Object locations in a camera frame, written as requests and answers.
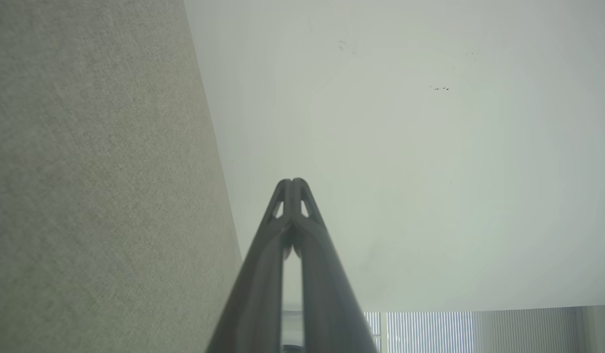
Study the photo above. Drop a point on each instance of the white vertical window blinds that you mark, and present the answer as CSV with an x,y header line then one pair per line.
x,y
430,333

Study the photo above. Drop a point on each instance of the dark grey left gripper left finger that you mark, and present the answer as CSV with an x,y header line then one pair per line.
x,y
255,294

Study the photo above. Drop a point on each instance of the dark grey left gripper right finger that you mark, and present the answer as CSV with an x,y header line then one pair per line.
x,y
327,294

